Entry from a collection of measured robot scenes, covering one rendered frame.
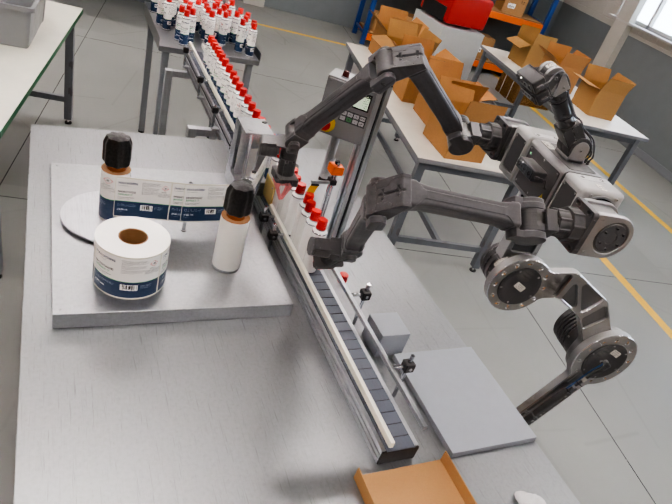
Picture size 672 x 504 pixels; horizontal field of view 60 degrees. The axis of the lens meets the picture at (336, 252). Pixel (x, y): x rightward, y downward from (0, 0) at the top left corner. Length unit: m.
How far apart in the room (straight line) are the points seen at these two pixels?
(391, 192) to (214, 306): 0.69
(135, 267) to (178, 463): 0.53
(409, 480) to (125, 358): 0.79
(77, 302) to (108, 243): 0.18
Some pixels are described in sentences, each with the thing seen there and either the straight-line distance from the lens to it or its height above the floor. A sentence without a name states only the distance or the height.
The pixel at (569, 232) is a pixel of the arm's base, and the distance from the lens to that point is 1.49.
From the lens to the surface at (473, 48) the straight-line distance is 7.51.
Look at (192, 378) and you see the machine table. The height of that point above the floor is 0.83.
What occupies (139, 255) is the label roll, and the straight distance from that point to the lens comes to 1.63.
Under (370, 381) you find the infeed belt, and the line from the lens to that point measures 1.64.
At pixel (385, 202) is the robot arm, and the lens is 1.27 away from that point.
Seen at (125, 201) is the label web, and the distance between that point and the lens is 1.93.
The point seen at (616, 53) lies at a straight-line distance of 9.44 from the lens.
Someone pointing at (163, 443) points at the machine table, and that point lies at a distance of 1.45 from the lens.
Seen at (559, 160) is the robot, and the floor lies 1.52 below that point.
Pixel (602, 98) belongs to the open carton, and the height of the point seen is 0.96.
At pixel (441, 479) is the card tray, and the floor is 0.83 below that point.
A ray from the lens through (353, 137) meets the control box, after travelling 1.91.
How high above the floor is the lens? 2.00
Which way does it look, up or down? 33 degrees down
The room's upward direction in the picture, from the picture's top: 19 degrees clockwise
